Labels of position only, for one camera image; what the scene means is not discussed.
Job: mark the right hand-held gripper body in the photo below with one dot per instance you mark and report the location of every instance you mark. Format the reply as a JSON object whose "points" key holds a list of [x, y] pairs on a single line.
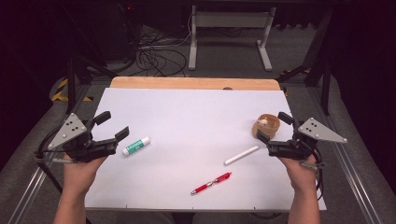
{"points": [[317, 130]]}

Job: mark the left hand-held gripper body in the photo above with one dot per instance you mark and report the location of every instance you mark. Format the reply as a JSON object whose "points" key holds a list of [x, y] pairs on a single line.
{"points": [[70, 130]]}

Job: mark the round wooden pen holder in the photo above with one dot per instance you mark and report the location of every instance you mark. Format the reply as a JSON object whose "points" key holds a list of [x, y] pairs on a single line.
{"points": [[270, 126]]}

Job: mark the green and white glue stick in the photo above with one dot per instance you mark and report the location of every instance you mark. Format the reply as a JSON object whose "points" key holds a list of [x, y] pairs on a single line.
{"points": [[136, 146]]}

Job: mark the white stick pen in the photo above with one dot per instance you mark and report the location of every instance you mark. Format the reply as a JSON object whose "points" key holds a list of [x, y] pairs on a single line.
{"points": [[241, 155]]}

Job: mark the red pen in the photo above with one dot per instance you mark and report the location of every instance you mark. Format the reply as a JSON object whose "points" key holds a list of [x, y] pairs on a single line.
{"points": [[211, 183]]}

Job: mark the person's left hand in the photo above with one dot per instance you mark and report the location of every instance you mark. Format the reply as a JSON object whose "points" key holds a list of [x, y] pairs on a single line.
{"points": [[79, 175]]}

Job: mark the person's right hand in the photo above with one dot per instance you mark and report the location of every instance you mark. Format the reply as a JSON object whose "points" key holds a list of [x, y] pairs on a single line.
{"points": [[300, 174]]}

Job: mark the yellow black hazard tape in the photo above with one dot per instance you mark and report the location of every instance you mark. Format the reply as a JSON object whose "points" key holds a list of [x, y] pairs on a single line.
{"points": [[59, 93]]}

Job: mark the black metal stand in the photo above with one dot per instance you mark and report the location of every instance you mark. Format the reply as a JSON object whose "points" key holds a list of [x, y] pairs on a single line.
{"points": [[71, 84], [325, 87]]}

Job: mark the white board sheet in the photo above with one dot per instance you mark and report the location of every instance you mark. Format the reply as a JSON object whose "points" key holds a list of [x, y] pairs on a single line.
{"points": [[186, 124]]}

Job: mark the aluminium floor rail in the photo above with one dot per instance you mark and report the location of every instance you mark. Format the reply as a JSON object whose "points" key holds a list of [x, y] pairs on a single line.
{"points": [[355, 177], [31, 189]]}

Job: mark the white metal desk frame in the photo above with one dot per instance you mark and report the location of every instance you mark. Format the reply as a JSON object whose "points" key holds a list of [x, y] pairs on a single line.
{"points": [[230, 20]]}

